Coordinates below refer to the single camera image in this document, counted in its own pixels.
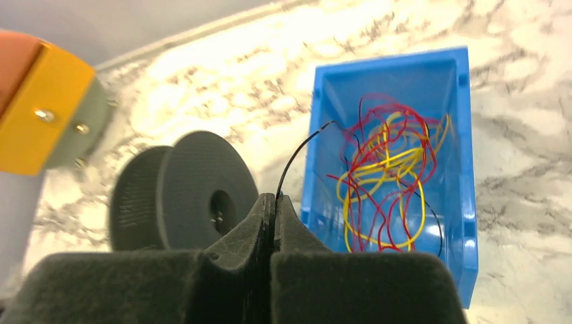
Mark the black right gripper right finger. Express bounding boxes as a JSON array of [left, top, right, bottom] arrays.
[[270, 196, 466, 323]]

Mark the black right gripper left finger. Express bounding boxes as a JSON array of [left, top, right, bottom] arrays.
[[1, 194, 275, 323]]

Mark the black cable spool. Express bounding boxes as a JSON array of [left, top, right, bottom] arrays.
[[109, 131, 258, 251]]

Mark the thin black wire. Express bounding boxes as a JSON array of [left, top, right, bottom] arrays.
[[275, 119, 444, 258]]

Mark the blue plastic bin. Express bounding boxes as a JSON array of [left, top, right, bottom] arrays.
[[299, 47, 479, 308]]

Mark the yellow drawer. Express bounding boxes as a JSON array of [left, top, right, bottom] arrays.
[[1, 43, 95, 176]]

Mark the yellow wire bundle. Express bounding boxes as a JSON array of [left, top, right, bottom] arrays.
[[336, 111, 453, 254]]

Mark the red wire bundle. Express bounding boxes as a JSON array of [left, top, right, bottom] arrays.
[[326, 92, 441, 254]]

